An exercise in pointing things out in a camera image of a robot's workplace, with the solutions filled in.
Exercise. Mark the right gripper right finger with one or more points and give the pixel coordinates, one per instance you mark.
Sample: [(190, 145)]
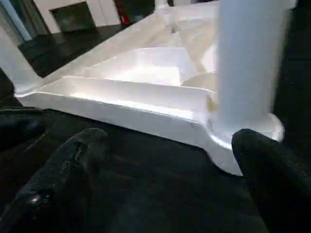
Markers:
[(277, 179)]

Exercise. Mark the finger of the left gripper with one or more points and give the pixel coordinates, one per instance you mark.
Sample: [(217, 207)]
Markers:
[(22, 127)]

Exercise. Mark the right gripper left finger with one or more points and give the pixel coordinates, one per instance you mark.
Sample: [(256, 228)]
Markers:
[(53, 184)]

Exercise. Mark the white plastic table leg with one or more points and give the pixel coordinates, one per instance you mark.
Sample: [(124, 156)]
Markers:
[(250, 63), (17, 63), (161, 4)]

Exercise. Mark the white plastic table top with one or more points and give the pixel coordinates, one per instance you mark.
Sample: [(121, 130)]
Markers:
[(146, 73)]

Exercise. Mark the black work mat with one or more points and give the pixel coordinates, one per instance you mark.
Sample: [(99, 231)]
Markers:
[(160, 189)]

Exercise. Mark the white cabinet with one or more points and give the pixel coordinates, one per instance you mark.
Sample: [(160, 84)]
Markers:
[(97, 12)]

